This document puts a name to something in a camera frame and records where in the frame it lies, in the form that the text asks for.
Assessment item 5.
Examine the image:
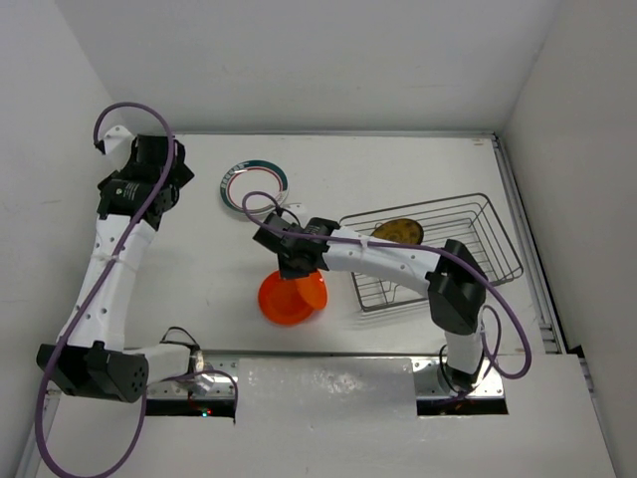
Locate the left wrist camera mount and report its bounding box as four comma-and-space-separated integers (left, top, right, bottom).
95, 124, 133, 156

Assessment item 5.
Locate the orange plastic plate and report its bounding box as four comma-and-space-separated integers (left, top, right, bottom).
294, 271, 328, 311
258, 271, 316, 327

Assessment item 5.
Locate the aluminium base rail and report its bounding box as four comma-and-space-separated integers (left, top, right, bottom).
89, 348, 509, 404

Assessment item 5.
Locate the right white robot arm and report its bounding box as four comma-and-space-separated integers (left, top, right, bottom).
253, 212, 488, 393

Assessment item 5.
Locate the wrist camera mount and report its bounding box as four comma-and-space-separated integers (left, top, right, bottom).
282, 203, 305, 212
95, 124, 133, 156

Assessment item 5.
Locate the dark green rimmed plate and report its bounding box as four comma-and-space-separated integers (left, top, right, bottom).
218, 159, 290, 216

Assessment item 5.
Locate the metal wire dish rack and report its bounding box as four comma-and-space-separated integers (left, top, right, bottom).
338, 192, 524, 314

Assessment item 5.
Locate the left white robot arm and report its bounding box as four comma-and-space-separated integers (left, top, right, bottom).
51, 135, 195, 402

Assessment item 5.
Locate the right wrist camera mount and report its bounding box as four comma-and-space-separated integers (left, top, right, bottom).
282, 203, 305, 212

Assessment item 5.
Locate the yellow brown plate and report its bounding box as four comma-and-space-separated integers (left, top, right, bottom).
371, 218, 424, 245

